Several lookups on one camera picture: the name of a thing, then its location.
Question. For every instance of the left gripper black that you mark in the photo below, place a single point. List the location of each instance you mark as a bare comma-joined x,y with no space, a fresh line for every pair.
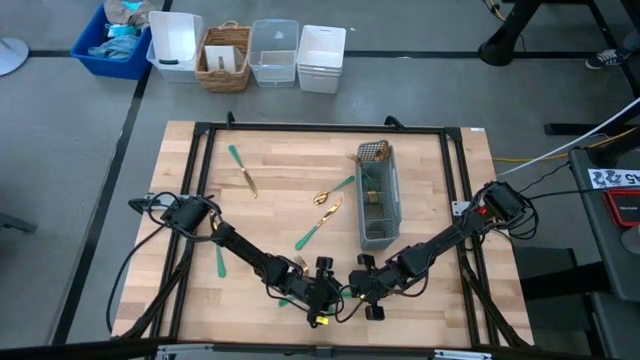
315,295

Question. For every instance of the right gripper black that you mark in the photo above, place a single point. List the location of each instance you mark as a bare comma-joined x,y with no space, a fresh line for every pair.
372,285

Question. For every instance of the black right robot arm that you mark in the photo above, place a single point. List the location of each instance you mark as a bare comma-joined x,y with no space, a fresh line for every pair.
440,240

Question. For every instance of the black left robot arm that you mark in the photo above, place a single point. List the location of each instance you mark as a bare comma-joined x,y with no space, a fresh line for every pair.
245,250

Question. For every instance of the grey mesh cutlery caddy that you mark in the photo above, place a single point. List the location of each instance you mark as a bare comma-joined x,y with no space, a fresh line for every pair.
395,200

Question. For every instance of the silver mounting plate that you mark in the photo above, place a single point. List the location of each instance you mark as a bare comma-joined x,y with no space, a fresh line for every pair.
460,355
175,353

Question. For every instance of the wicker basket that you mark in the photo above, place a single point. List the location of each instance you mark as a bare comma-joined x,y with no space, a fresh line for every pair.
222,82

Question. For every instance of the white stacked plastic bin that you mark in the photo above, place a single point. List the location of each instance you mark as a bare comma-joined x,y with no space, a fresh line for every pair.
321,50

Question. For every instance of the grey side table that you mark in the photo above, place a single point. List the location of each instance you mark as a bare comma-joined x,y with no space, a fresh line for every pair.
615,270

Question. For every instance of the clear plastic bin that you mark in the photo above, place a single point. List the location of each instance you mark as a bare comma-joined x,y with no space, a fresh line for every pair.
273,50

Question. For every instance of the white cardboard box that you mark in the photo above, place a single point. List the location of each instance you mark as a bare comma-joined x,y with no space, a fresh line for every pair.
220,57

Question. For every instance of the black stand foot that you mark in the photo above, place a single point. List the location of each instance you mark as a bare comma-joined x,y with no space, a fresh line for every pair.
17,223
575,129

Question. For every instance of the printed paper label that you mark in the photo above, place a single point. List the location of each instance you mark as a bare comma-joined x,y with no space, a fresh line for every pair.
612,178

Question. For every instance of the red-rimmed black device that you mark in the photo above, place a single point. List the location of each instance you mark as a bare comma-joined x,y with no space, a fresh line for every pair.
625,207

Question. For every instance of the black stand base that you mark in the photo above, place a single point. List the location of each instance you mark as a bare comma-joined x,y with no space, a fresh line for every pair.
502,45

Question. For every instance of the blue plastic bin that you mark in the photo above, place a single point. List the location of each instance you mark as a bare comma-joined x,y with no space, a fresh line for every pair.
115,70

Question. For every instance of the grey-blue cloth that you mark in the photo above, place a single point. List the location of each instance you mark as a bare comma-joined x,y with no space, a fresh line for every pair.
116,48

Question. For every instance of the teal cloth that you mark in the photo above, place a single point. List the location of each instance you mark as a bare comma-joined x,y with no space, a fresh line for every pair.
121,30

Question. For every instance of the person's shoe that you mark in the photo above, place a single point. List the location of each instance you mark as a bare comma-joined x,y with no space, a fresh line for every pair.
607,58

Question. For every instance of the brown cloth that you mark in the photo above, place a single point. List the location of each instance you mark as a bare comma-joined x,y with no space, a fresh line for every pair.
125,12

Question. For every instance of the white round base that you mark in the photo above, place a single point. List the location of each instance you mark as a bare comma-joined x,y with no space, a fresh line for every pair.
10,55

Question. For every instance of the white mounting bracket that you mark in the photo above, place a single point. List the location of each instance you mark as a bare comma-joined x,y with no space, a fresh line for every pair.
457,206

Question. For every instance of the black aluminium table frame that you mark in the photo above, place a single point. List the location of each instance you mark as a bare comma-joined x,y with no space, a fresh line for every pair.
275,127

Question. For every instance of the silver black clamp bracket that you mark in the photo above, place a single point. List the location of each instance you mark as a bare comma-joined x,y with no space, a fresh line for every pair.
142,202

